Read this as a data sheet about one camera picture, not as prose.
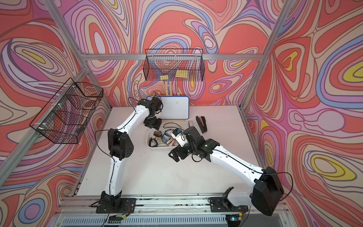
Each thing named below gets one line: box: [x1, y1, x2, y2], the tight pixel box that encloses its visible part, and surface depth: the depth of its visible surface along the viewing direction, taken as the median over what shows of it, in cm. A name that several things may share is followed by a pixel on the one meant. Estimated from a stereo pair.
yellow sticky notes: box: [175, 69, 189, 79], surface depth 92 cm
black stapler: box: [195, 115, 208, 134], surface depth 110 cm
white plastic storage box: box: [146, 126, 181, 151], surface depth 97 cm
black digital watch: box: [148, 137, 159, 148], surface depth 97 cm
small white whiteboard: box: [146, 96, 190, 120], surface depth 98 cm
